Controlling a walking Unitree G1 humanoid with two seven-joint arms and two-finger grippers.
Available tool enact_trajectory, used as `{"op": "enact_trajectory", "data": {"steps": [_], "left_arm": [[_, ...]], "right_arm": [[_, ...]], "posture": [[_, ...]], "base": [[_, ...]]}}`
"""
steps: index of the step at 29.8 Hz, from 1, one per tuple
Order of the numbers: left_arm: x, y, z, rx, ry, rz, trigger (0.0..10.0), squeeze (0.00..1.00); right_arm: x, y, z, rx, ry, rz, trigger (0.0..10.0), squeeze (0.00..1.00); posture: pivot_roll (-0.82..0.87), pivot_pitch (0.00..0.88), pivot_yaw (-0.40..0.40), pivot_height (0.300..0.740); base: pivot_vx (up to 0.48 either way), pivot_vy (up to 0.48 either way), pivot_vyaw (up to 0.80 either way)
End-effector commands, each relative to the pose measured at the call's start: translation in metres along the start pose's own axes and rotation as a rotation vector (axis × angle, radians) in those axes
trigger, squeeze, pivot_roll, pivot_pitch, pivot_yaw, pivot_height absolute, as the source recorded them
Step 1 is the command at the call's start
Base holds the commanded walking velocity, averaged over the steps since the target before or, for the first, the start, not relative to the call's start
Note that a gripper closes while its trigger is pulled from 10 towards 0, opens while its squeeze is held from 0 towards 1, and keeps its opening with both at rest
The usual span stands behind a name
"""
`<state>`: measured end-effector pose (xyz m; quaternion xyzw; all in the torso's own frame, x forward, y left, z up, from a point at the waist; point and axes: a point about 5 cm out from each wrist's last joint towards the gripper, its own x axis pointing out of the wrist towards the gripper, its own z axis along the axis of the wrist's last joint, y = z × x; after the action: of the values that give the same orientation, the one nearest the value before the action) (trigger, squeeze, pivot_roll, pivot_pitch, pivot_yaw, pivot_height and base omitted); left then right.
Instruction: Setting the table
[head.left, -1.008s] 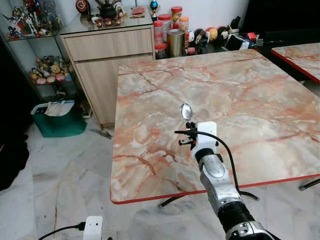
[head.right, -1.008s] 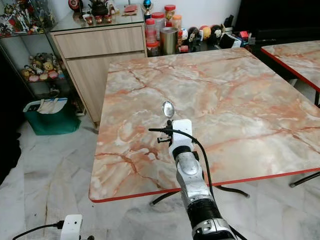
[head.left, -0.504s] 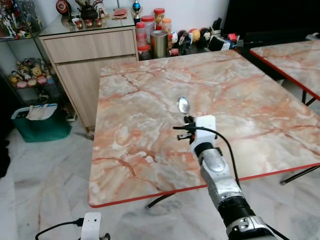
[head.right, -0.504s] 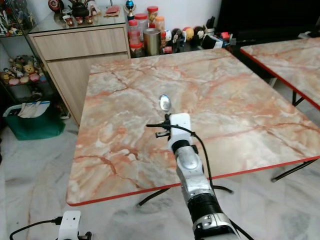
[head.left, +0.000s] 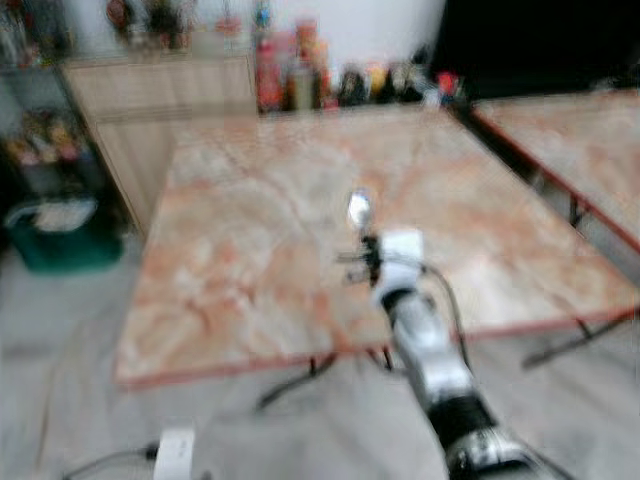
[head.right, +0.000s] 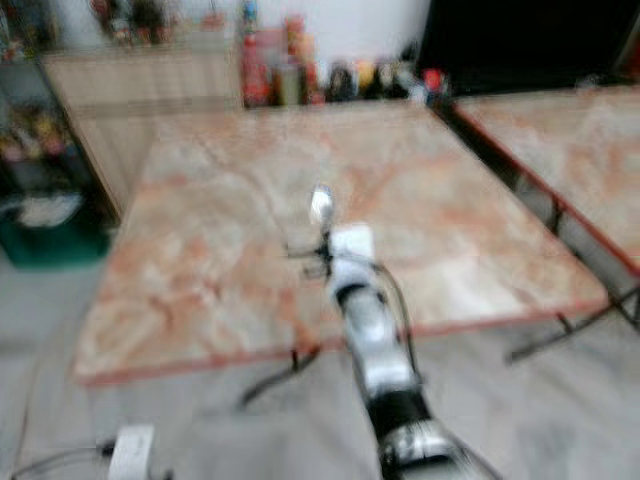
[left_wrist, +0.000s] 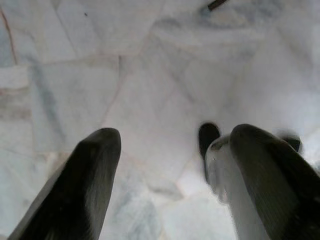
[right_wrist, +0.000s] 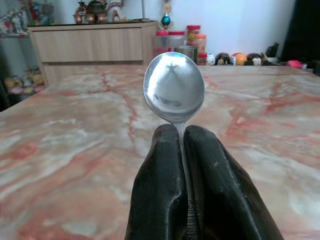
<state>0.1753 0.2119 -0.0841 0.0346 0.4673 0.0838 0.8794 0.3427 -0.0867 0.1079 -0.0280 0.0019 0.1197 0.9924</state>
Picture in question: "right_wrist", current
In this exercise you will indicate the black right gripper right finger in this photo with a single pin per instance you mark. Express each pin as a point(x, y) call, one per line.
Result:
point(225, 190)

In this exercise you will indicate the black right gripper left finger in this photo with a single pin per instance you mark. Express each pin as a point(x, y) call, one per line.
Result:
point(160, 180)

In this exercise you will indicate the shiny steel spoon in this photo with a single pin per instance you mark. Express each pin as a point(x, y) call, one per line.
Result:
point(173, 87)

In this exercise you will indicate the small red lid jar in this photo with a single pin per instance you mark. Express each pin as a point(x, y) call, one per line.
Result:
point(202, 59)

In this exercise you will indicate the white small owl figurine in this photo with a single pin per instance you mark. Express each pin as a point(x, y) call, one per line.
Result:
point(210, 59)

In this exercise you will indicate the dark round doll figurine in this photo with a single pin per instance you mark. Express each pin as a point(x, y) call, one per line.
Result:
point(223, 58)

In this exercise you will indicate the steel metal cup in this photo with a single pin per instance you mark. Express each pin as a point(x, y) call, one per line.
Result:
point(188, 51)

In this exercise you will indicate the orange round toy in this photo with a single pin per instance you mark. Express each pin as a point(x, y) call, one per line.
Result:
point(240, 58)

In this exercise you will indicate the dark brown doll figurine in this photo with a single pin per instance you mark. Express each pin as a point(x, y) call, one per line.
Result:
point(253, 58)

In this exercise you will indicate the red lid clear plastic jar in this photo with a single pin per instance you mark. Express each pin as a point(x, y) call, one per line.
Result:
point(177, 40)
point(163, 42)

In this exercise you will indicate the orange lid plastic jar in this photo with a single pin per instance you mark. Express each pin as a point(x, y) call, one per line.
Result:
point(201, 43)

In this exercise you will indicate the pink object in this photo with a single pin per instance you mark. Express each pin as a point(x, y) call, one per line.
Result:
point(295, 63)

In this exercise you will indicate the black cat figurine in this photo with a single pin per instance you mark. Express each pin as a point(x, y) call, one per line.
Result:
point(273, 50)

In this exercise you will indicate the light wooden sideboard cabinet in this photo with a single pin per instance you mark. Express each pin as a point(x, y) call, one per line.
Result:
point(87, 47)

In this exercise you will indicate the red lid yellow snack jar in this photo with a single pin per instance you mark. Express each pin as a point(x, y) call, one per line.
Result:
point(193, 32)

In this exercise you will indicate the teal ball ornament trophy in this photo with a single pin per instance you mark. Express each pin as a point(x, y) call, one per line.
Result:
point(166, 15)

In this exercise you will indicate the painted orange ceramic cup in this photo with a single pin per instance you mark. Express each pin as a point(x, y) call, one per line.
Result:
point(79, 18)
point(90, 18)
point(101, 17)

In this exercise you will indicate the white figurine with arch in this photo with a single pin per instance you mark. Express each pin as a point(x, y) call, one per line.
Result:
point(115, 11)

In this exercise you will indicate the dark chair back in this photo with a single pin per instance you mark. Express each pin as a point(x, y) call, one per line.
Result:
point(301, 27)

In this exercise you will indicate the dark ceramic teapot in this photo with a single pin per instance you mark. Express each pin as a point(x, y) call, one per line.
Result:
point(96, 6)

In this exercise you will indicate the shelf rack with toys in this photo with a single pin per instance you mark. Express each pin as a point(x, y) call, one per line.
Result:
point(17, 50)

